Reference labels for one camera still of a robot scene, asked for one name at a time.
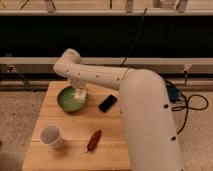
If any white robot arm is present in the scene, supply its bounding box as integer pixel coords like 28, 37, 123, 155
54, 49, 184, 171

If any blue device on floor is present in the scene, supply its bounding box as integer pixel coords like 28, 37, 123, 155
167, 85, 179, 103

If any black hanging cable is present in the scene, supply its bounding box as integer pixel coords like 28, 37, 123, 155
119, 7, 148, 68

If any white paper cup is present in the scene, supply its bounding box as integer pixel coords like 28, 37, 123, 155
39, 125, 63, 149

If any black chair base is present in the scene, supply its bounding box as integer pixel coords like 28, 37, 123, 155
0, 72, 30, 91

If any black rectangular phone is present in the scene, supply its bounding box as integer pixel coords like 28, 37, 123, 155
98, 95, 117, 113

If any white labelled bottle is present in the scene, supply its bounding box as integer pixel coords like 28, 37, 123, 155
74, 88, 87, 103

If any black floor cable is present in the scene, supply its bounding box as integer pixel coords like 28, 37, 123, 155
164, 79, 210, 135

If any green ceramic bowl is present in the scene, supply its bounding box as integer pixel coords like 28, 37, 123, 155
57, 86, 87, 112

